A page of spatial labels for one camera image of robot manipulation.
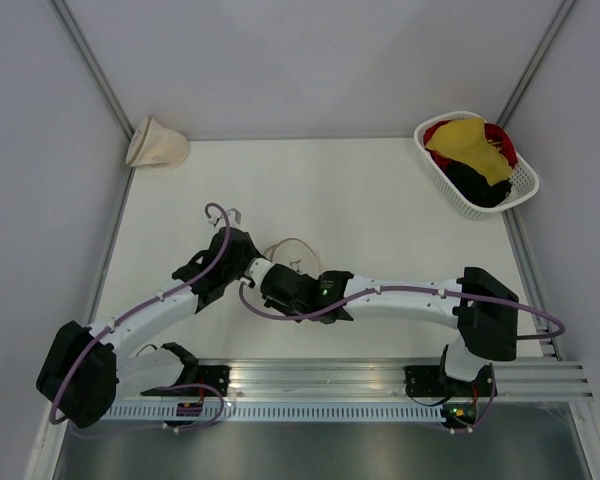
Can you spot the aluminium mounting rail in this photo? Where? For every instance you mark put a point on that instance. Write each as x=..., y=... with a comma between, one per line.
x=526, y=380

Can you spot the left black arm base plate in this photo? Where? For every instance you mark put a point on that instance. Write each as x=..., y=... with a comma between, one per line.
x=215, y=376

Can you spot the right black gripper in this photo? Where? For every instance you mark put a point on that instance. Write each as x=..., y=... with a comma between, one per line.
x=270, y=302

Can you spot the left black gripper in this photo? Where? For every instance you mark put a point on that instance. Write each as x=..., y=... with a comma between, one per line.
x=250, y=248

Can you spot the yellow bra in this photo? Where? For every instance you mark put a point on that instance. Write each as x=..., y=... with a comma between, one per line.
x=464, y=141

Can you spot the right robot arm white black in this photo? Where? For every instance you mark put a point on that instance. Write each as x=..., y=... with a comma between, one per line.
x=476, y=305

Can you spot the white slotted cable duct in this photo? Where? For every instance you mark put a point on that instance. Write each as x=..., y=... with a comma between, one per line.
x=275, y=411

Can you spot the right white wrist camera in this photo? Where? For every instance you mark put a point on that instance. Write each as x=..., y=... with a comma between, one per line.
x=256, y=272

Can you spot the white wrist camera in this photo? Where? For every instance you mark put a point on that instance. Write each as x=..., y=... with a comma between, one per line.
x=218, y=217
x=256, y=272

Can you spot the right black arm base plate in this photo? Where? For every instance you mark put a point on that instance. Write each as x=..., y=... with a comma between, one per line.
x=430, y=381

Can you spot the red bra in basket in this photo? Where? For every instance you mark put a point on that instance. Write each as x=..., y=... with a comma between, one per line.
x=495, y=135

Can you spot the black bra in basket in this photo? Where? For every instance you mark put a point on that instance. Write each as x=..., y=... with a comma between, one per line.
x=474, y=186

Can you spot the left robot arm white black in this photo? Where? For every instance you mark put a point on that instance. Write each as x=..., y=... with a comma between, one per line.
x=88, y=368

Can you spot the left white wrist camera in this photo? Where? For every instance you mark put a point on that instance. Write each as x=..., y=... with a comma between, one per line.
x=218, y=217

